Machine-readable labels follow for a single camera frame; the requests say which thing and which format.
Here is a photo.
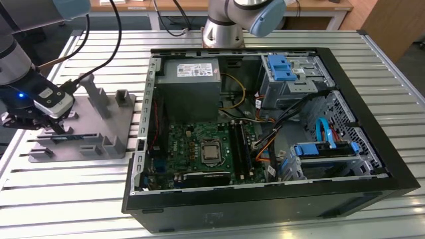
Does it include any grey power supply unit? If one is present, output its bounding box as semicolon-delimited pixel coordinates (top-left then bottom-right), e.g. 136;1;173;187
154;58;222;124

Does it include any metal socket cover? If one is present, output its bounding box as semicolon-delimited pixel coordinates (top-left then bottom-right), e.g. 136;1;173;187
198;139;222;167

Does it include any grey parts rack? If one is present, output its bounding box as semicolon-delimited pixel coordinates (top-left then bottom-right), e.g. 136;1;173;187
28;73;137;164

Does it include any hard disk in blue carrier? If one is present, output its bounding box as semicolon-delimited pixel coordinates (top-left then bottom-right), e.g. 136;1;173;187
293;141;359;159

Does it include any wooden cabinet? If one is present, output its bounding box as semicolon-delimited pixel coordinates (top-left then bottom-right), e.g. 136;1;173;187
359;0;425;64

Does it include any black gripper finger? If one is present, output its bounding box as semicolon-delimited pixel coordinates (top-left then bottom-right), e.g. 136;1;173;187
0;111;68;135

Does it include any black graphics card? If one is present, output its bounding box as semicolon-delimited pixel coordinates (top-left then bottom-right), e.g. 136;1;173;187
181;170;231;189

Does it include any yellow wire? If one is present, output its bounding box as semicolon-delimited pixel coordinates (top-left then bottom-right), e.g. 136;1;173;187
219;73;246;111

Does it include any black PC case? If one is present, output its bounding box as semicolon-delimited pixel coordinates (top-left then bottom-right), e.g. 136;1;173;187
121;47;421;234

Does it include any orange wire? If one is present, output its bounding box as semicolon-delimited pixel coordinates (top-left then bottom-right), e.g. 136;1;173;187
254;135;278;163

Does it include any RAM stick with black chips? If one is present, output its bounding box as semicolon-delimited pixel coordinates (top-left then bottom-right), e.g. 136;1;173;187
37;133;98;140

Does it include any green motherboard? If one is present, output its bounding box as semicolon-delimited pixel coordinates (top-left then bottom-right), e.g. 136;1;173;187
145;120;267;190

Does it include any black RAM slot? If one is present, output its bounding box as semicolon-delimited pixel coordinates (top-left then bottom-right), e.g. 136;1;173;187
227;120;243;180
233;120;247;180

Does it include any silver metal drive cage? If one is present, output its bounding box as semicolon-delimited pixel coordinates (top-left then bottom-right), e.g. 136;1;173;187
278;141;381;181
259;53;335;110

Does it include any blue flat wire loop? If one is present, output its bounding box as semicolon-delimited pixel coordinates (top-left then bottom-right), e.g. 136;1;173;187
314;116;338;150

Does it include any blue plastic drive bracket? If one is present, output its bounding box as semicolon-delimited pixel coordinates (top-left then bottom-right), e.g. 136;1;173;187
266;54;298;82

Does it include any black cable bundle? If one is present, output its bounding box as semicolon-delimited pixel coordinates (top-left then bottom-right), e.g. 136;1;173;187
251;91;333;150

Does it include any silver CPU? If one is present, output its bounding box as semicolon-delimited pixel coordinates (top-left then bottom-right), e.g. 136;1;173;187
202;145;219;160

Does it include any black flat wire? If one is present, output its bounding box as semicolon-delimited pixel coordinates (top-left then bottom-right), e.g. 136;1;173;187
265;140;278;181

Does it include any wooden desk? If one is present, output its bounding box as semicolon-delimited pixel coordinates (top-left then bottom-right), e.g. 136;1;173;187
89;0;354;31

